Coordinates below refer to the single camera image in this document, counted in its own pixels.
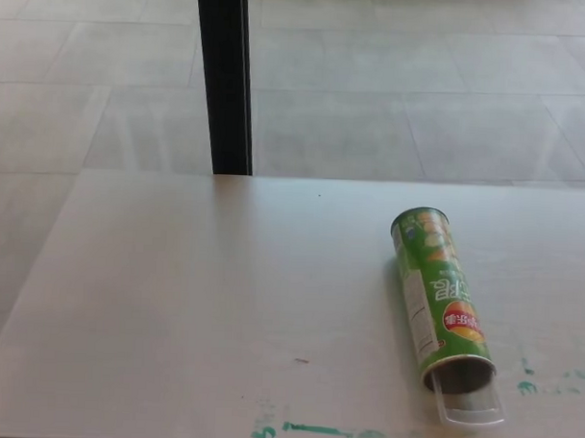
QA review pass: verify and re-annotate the clear plastic chips tray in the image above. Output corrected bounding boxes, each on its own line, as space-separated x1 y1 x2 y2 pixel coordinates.
427 368 509 426

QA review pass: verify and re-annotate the green chips can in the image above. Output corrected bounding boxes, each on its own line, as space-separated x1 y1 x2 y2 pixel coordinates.
383 206 503 395

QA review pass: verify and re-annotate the black vertical post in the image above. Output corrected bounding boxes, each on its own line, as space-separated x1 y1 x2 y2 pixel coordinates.
189 0 259 177

